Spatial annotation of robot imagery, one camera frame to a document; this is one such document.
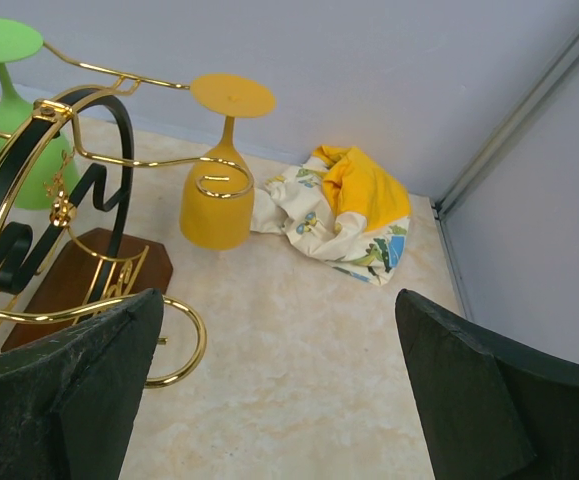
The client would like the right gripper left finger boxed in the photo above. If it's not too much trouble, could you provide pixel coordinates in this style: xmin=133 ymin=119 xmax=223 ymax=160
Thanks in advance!
xmin=0 ymin=289 xmax=164 ymax=479

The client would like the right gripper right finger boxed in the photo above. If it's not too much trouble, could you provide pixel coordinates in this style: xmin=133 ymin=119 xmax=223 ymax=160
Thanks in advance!
xmin=395 ymin=289 xmax=579 ymax=479

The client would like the gold wire wine glass rack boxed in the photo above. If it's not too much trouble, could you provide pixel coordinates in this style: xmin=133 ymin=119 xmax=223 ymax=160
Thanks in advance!
xmin=0 ymin=39 xmax=256 ymax=389

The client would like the green plastic wine glass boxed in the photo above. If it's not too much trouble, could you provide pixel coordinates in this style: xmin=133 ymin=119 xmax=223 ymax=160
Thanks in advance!
xmin=0 ymin=16 xmax=81 ymax=211

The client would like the orange plastic wine glass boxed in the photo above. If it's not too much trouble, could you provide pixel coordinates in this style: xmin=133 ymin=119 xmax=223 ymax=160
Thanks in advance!
xmin=179 ymin=73 xmax=276 ymax=250

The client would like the yellow patterned cloth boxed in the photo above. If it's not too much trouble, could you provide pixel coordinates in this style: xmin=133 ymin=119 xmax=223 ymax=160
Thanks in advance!
xmin=250 ymin=145 xmax=411 ymax=286

